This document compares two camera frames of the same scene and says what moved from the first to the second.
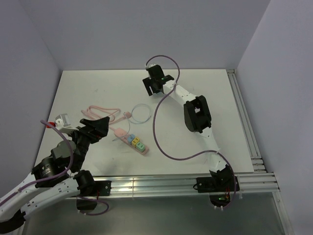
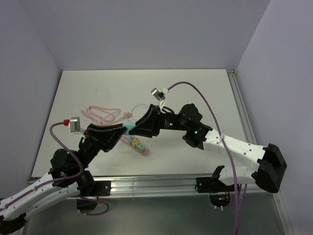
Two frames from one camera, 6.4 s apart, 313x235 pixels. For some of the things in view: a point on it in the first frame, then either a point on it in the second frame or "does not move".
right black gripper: x=147 y=82 -> x=149 y=124
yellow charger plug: x=136 y=139 does not move
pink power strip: x=122 y=134 does not move
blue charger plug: x=130 y=138 does not move
